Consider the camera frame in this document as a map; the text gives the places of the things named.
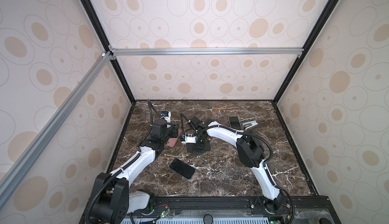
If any black corner frame post left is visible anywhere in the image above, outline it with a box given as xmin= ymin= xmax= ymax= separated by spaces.
xmin=80 ymin=0 xmax=136 ymax=104

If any blue smartphone black screen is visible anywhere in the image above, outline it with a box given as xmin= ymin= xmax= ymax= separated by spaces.
xmin=229 ymin=116 xmax=242 ymax=130

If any light blue white stapler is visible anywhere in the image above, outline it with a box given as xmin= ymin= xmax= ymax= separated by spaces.
xmin=242 ymin=121 xmax=258 ymax=130

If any silver aluminium rail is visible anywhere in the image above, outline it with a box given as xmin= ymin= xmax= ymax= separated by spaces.
xmin=1 ymin=51 xmax=113 ymax=208
xmin=111 ymin=47 xmax=304 ymax=56

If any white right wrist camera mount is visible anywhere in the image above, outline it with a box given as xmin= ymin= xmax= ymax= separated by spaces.
xmin=181 ymin=134 xmax=197 ymax=144

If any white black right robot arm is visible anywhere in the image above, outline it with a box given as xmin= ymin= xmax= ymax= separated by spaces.
xmin=180 ymin=117 xmax=285 ymax=213

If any silver aluminium rail left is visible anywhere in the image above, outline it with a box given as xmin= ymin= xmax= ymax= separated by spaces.
xmin=1 ymin=51 xmax=113 ymax=208

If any dark blue smartphone left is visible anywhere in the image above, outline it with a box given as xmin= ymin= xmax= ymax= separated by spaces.
xmin=169 ymin=158 xmax=195 ymax=179

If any black corner frame post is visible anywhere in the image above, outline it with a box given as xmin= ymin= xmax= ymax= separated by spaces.
xmin=80 ymin=0 xmax=136 ymax=104
xmin=273 ymin=0 xmax=340 ymax=105

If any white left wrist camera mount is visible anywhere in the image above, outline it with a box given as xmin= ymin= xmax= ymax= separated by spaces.
xmin=160 ymin=111 xmax=171 ymax=123

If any black corner frame post right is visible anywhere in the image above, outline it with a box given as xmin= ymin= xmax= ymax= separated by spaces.
xmin=273 ymin=0 xmax=340 ymax=105

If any pink phone case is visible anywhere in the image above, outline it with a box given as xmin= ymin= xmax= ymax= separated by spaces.
xmin=166 ymin=129 xmax=182 ymax=148

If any silver aluminium rail back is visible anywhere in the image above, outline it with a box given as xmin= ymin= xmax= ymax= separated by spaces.
xmin=111 ymin=47 xmax=304 ymax=56

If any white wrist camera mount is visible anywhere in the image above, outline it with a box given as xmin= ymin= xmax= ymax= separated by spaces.
xmin=181 ymin=134 xmax=197 ymax=144
xmin=160 ymin=111 xmax=171 ymax=123

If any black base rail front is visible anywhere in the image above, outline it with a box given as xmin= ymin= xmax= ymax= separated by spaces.
xmin=116 ymin=196 xmax=340 ymax=224

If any light blue phone case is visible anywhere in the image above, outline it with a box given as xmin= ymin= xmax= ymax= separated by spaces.
xmin=228 ymin=116 xmax=243 ymax=131

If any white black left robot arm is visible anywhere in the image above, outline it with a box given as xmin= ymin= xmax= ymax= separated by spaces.
xmin=85 ymin=116 xmax=179 ymax=224

